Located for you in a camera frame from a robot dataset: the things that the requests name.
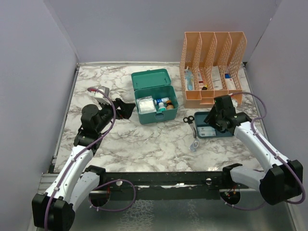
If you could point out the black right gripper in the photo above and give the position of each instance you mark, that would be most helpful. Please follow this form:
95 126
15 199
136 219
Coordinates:
210 119

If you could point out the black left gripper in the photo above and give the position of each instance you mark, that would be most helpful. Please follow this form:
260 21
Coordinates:
126 109

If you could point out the white gauze pad packet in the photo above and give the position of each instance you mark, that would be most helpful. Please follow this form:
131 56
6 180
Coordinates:
146 105

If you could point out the dark teal divided tray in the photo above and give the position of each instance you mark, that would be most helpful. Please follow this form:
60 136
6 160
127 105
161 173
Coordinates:
199 118

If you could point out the light blue mask packet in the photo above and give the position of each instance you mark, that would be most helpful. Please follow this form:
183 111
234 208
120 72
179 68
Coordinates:
206 132

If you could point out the black handled scissors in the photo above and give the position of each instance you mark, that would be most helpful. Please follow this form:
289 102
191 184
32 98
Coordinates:
190 121

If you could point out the white bottle green label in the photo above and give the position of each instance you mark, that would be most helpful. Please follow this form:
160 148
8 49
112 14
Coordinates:
161 106

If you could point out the white bottle blue label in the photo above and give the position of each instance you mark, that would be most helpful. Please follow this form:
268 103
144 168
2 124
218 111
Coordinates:
161 100

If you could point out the green plastic medicine box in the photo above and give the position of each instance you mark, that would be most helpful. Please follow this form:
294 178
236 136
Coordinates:
155 83

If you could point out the tape roll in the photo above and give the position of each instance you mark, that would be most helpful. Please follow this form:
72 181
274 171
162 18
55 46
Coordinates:
194 145

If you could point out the amber bottle orange label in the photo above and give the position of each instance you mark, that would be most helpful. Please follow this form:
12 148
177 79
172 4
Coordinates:
169 105

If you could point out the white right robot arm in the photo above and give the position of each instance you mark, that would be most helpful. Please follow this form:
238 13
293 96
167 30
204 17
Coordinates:
281 179

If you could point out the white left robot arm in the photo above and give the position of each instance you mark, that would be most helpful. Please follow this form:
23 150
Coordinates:
55 209

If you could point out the blue white medicine box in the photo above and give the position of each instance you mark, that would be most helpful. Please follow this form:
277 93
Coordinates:
229 81

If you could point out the red white medicine box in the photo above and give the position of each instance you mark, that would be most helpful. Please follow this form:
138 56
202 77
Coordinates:
201 80

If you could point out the orange plastic file organizer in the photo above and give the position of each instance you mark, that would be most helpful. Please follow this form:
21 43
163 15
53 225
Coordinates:
209 67

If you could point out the blue toothbrush package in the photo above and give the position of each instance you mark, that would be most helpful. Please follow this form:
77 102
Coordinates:
189 79

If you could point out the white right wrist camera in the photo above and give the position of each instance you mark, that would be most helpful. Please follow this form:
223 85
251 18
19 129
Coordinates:
234 100

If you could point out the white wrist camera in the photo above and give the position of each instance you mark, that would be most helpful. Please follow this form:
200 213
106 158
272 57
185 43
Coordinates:
100 96
234 100

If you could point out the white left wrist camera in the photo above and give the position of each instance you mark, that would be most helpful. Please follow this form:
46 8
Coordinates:
100 96

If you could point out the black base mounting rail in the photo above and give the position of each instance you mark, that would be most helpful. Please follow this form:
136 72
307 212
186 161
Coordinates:
124 186

